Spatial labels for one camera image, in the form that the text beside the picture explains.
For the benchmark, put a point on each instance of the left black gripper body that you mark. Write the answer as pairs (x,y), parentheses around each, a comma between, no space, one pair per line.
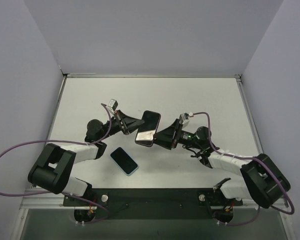
(122,123)

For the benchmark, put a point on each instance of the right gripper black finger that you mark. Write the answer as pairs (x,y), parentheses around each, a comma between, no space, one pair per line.
(165,143)
(167,133)

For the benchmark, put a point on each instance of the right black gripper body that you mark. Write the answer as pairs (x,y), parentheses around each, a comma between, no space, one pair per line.
(176,136)

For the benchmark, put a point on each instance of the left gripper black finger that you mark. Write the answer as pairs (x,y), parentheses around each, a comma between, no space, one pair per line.
(133,127)
(131,121)

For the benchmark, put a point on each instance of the black phone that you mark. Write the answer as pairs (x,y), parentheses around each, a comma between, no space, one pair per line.
(145,133)

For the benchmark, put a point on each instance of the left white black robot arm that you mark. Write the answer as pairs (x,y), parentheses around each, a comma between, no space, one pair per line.
(52,170)

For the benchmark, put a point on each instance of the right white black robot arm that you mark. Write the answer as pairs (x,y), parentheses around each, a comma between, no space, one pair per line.
(262,182)

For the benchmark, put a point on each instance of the phone in light blue case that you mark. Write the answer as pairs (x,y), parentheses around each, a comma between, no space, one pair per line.
(124,161)

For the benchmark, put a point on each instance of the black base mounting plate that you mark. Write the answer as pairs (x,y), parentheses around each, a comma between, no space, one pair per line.
(149,203)

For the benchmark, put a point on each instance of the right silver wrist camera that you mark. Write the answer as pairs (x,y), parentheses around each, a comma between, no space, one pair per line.
(184,118)

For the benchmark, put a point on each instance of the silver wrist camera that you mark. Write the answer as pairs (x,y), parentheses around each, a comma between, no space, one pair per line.
(184,118)
(112,105)

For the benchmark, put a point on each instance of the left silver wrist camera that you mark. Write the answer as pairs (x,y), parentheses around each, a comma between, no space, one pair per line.
(112,105)

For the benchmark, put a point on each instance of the aluminium table frame rail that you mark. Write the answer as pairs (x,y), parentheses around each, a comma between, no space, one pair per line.
(219,104)

